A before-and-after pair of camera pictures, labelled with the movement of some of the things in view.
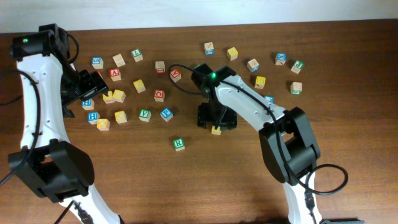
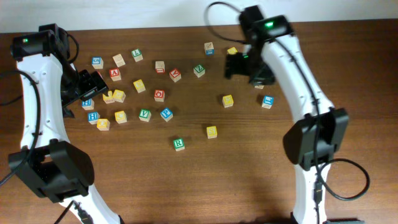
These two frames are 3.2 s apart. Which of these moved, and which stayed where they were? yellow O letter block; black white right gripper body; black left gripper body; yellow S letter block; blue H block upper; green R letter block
Moved: black white right gripper body; yellow S letter block
Stayed: yellow O letter block; green R letter block; black left gripper body; blue H block upper
